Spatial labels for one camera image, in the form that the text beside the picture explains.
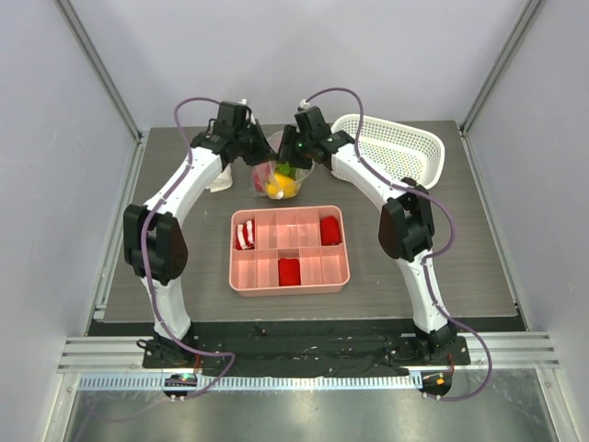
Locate green toy grapes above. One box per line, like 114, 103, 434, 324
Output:
274, 162, 297, 180

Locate clear zip top bag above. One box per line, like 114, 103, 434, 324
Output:
250, 160, 315, 200

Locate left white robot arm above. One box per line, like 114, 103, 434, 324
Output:
123, 101, 275, 367

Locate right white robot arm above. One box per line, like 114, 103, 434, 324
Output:
279, 106, 449, 364

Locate red toy strawberry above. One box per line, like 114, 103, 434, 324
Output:
252, 163, 271, 193

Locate yellow toy pepper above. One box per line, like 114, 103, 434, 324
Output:
265, 172, 299, 200

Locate white rolled cloth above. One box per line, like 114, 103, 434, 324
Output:
206, 165, 233, 193

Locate pink compartment tray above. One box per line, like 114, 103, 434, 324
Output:
228, 205, 351, 297

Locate red cloth roll upper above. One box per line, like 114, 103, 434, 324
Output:
319, 215, 341, 247

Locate red cloth roll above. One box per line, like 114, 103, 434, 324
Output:
278, 258, 301, 286
319, 215, 341, 247

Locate red white striped sock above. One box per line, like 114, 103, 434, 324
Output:
235, 219, 255, 250

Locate white perforated plastic basket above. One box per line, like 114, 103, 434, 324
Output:
359, 116, 445, 189

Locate red cloth roll lower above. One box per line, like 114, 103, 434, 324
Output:
278, 258, 301, 286

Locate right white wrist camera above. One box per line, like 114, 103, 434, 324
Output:
297, 99, 310, 111

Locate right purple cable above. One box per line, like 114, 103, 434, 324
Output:
301, 87, 493, 403

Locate purple cable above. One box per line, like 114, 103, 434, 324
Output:
301, 87, 493, 403
140, 96, 237, 400

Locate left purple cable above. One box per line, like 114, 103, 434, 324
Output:
140, 96, 237, 400

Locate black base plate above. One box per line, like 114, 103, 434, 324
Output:
141, 320, 471, 377

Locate white slotted cable duct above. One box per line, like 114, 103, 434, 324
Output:
78, 372, 422, 392

